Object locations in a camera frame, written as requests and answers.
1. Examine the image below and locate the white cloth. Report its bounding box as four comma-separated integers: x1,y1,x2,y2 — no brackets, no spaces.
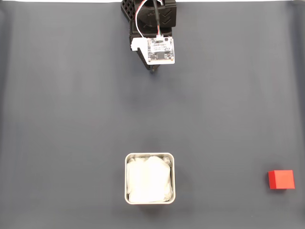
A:
126,155,173,203

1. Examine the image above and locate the black camera cable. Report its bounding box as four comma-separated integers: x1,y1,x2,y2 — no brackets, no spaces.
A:
152,0,163,37

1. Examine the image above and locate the dark grey table mat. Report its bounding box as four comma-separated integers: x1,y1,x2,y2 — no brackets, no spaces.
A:
0,1,305,229

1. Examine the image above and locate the white red gripper servo wire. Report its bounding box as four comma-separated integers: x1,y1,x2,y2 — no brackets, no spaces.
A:
134,0,150,39

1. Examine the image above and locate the square metal box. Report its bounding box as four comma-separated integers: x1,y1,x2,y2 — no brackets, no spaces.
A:
124,152,176,205

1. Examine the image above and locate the red cube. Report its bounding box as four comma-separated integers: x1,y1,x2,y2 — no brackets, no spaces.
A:
268,169,295,190

